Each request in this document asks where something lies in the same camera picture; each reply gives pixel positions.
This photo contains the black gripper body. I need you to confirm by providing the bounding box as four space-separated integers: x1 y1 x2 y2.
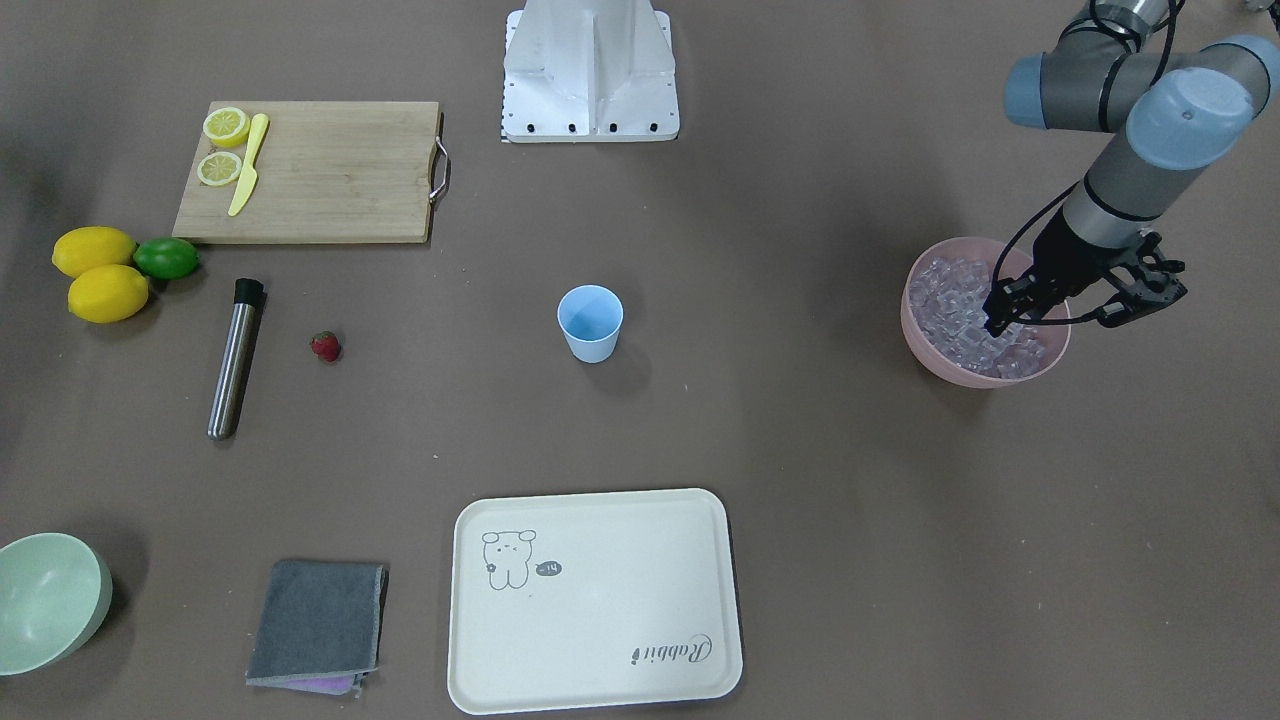
1007 209 1125 306

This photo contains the red strawberry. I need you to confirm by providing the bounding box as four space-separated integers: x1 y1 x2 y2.
308 331 343 363

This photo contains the steel muddler black tip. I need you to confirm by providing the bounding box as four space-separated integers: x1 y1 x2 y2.
207 278 268 441

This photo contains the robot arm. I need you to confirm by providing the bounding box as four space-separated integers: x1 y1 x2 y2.
983 1 1279 337

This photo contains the pile of clear ice cubes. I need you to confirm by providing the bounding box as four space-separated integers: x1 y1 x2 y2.
908 258 1048 380

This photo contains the light blue plastic cup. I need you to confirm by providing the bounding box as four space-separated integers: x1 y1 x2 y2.
556 284 625 364

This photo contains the pink bowl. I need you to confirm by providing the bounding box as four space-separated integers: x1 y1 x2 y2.
900 236 1071 389

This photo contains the cream serving tray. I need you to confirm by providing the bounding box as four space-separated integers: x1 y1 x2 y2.
447 488 744 716

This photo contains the bamboo cutting board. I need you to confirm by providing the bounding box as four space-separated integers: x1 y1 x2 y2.
172 100 451 245

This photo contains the grey folded cloth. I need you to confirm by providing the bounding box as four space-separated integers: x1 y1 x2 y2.
244 559 387 697

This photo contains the yellow plastic knife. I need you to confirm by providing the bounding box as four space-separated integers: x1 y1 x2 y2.
227 113 270 217

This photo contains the upper lemon half slice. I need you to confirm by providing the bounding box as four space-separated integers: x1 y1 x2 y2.
202 106 251 149

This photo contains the lemon half slice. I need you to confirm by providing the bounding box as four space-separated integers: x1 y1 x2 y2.
195 151 243 187
202 106 251 149

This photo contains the lower lemon half slice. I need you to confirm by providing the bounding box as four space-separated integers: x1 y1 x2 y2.
195 151 243 187

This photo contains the green lime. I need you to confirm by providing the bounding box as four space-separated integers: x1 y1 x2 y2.
132 237 200 281

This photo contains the lower whole yellow lemon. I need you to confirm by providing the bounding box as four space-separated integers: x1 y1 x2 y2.
67 264 150 324

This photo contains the whole yellow lemon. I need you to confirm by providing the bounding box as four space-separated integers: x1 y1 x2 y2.
51 225 137 279
67 264 150 324

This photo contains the upper whole yellow lemon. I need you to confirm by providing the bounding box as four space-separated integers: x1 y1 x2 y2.
51 225 137 279

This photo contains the pale green bowl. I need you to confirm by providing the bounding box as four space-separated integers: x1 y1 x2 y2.
1 532 114 676

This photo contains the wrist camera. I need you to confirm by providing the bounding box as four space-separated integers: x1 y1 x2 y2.
1096 231 1188 328

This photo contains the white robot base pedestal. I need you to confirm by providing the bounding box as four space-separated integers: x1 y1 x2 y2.
500 1 681 143

